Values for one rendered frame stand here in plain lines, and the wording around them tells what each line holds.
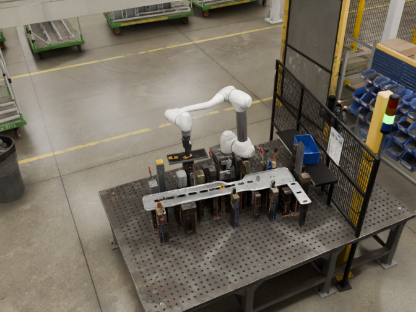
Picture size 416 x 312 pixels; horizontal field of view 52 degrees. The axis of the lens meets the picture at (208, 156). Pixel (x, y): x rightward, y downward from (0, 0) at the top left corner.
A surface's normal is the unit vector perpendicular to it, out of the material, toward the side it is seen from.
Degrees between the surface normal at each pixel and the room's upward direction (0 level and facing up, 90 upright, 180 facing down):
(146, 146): 0
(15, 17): 90
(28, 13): 90
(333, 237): 0
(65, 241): 0
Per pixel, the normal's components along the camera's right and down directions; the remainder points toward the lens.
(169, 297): -0.02, -0.80
